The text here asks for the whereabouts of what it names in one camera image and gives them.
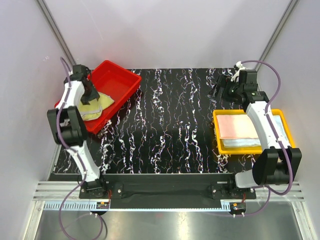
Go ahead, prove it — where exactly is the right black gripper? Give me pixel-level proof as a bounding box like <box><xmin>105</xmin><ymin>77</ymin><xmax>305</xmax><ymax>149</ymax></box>
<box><xmin>208</xmin><ymin>74</ymin><xmax>243</xmax><ymax>105</ymax></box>

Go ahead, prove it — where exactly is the grey yellow frog towel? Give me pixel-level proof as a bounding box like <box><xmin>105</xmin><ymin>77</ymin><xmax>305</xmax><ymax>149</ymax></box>
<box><xmin>77</xmin><ymin>92</ymin><xmax>115</xmax><ymax>122</ymax></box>

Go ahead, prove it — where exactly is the pink towel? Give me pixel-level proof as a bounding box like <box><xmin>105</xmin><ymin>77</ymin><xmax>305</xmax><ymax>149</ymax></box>
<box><xmin>217</xmin><ymin>114</ymin><xmax>258</xmax><ymax>139</ymax></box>

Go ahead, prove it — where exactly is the light blue towel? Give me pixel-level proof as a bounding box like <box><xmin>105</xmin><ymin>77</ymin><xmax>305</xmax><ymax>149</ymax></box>
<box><xmin>222</xmin><ymin>115</ymin><xmax>289</xmax><ymax>148</ymax></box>

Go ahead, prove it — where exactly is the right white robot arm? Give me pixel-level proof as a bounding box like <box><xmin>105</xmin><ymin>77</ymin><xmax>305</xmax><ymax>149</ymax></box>
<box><xmin>209</xmin><ymin>69</ymin><xmax>302</xmax><ymax>199</ymax></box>

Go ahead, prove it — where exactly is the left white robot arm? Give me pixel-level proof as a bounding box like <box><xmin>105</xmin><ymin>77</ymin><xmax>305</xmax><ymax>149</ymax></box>
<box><xmin>47</xmin><ymin>58</ymin><xmax>108</xmax><ymax>198</ymax></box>

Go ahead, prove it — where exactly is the red plastic bin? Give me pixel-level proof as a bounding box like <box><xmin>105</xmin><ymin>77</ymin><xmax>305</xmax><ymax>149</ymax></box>
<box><xmin>54</xmin><ymin>59</ymin><xmax>143</xmax><ymax>135</ymax></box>

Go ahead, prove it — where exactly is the yellow plastic bin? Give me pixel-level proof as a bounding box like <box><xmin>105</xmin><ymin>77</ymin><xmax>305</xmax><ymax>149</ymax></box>
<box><xmin>212</xmin><ymin>108</ymin><xmax>297</xmax><ymax>155</ymax></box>

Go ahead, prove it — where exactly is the left connector box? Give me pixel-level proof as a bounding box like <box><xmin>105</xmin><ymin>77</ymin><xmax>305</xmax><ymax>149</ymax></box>
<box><xmin>96</xmin><ymin>201</ymin><xmax>110</xmax><ymax>210</ymax></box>

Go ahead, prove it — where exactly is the connector box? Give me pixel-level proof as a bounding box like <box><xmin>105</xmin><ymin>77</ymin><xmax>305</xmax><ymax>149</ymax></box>
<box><xmin>96</xmin><ymin>201</ymin><xmax>110</xmax><ymax>210</ymax></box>
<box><xmin>230</xmin><ymin>202</ymin><xmax>247</xmax><ymax>212</ymax></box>

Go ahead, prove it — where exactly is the right connector box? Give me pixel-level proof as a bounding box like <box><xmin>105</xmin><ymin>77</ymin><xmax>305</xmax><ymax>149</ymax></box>
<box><xmin>230</xmin><ymin>202</ymin><xmax>247</xmax><ymax>212</ymax></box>

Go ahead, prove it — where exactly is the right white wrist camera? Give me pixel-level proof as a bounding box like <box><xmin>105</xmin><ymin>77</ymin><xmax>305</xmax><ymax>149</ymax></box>
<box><xmin>231</xmin><ymin>61</ymin><xmax>247</xmax><ymax>83</ymax></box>

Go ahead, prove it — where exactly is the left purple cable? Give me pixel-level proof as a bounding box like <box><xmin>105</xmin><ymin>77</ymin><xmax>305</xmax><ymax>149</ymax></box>
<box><xmin>56</xmin><ymin>56</ymin><xmax>108</xmax><ymax>238</ymax></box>

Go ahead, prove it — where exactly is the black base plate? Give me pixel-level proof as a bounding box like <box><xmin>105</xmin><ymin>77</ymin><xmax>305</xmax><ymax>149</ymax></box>
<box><xmin>79</xmin><ymin>181</ymin><xmax>257</xmax><ymax>200</ymax></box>

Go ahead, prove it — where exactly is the aluminium rail frame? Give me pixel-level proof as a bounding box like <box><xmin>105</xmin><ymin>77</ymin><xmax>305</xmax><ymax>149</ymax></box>
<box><xmin>32</xmin><ymin>181</ymin><xmax>306</xmax><ymax>201</ymax></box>

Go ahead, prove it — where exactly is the white slotted cable duct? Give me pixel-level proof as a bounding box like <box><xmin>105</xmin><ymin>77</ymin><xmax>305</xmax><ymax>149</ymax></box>
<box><xmin>43</xmin><ymin>201</ymin><xmax>108</xmax><ymax>211</ymax></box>

